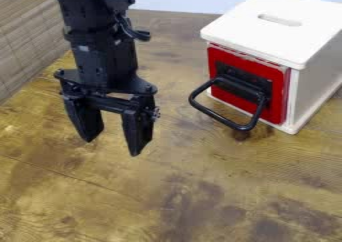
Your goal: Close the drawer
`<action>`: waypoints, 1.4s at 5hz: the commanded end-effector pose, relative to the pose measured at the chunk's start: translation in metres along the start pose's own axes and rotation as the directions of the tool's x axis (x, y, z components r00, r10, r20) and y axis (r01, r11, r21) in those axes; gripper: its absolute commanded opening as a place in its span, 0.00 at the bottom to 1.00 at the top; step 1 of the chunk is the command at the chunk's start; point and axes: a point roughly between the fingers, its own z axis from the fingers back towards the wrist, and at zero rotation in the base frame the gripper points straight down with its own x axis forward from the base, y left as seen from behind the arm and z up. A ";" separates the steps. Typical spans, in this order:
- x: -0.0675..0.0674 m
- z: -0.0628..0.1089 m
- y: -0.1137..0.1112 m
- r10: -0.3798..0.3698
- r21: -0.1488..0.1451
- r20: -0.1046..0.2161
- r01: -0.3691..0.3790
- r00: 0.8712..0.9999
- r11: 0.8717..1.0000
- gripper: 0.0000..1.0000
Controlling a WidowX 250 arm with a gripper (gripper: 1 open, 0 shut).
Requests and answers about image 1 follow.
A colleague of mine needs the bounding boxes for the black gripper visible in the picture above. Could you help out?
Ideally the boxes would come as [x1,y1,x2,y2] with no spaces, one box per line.
[55,29,160,156]

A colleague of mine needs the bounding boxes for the black metal drawer handle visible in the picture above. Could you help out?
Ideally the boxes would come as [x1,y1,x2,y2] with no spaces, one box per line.
[187,76,270,132]

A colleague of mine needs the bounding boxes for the red drawer front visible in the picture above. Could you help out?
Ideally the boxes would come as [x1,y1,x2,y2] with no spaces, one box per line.
[207,44,291,125]

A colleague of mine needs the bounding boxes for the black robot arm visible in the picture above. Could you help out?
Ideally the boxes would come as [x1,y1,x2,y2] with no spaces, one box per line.
[55,0,159,156]

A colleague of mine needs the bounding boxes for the white wooden box cabinet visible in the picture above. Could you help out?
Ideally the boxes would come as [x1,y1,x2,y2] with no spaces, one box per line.
[188,0,342,134]

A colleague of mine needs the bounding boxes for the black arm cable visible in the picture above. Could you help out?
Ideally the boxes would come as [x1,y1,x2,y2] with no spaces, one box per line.
[114,13,152,43]

